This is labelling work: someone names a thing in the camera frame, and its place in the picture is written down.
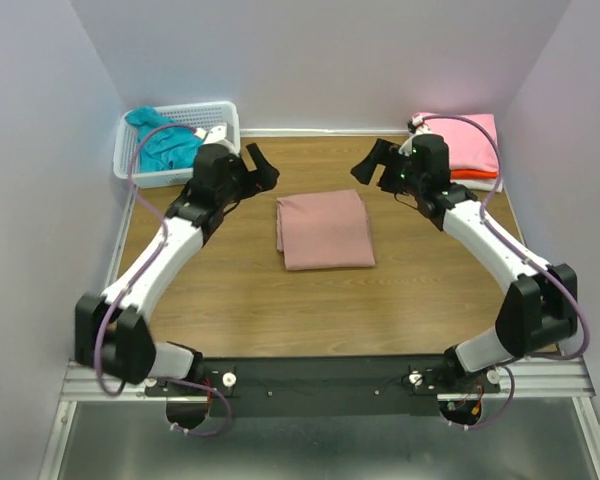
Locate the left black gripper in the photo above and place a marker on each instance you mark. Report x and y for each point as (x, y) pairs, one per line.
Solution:
(265, 177)

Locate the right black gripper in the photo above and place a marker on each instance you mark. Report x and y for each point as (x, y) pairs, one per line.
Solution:
(382, 151)

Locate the dusty pink graphic t-shirt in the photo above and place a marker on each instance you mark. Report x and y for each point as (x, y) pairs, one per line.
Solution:
(326, 230)

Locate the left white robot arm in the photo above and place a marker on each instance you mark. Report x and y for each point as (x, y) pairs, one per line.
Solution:
(112, 333)

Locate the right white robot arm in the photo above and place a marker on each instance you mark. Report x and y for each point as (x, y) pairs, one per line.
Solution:
(538, 307)

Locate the folded orange t-shirt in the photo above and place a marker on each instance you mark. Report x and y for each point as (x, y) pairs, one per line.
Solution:
(473, 174)

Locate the teal t-shirt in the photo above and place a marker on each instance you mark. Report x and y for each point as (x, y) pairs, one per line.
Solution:
(164, 146)

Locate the folded light pink t-shirt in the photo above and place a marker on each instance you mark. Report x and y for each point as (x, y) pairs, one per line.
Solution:
(468, 146)

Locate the folded white t-shirt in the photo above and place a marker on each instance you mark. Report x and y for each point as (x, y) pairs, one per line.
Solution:
(487, 185)

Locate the white plastic laundry basket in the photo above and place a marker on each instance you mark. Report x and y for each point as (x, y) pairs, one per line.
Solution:
(191, 116)

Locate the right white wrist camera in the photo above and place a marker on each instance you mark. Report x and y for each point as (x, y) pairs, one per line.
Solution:
(416, 126)

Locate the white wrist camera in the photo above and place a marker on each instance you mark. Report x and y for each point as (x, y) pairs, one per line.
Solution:
(215, 135)
(416, 126)

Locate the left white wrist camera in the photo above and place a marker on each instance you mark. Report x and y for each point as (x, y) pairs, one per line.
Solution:
(215, 135)

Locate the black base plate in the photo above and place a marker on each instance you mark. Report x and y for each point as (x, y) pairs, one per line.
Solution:
(259, 387)

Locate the aluminium frame rail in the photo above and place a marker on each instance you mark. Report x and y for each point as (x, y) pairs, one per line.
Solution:
(534, 378)

